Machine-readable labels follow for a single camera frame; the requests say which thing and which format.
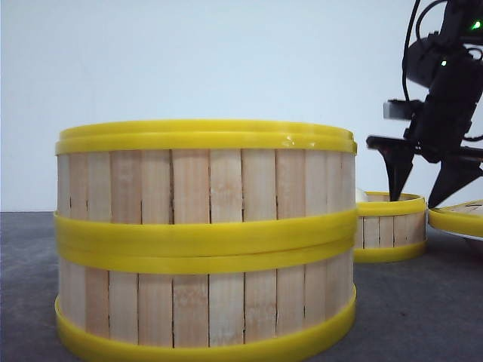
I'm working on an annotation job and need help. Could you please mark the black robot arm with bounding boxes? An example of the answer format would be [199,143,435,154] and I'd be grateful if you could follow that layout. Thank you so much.
[367,1,482,208]

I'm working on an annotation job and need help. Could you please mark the woven bamboo steamer lid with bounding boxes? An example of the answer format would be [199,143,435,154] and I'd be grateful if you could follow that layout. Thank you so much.
[429,199,482,238]

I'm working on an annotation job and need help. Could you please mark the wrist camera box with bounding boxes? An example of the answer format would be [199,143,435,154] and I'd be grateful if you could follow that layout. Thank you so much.
[383,99,423,121]

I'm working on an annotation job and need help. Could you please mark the white plate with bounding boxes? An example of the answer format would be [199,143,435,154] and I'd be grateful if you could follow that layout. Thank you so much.
[450,232,483,253]

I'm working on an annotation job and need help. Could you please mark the bamboo steamer basket single bun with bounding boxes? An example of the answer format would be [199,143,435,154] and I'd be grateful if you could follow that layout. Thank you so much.
[354,192,426,263]

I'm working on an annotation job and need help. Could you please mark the white steamed bun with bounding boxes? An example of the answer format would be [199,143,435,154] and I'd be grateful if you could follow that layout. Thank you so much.
[355,188,368,203]

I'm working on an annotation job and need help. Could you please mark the bamboo steamer basket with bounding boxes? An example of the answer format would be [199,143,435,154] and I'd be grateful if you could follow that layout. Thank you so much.
[54,241,358,360]
[55,120,356,265]

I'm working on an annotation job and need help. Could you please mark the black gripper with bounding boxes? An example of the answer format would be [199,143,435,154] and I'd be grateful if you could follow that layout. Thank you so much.
[367,35,482,208]

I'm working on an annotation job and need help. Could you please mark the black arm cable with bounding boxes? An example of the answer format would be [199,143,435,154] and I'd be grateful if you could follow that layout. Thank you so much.
[400,0,448,110]

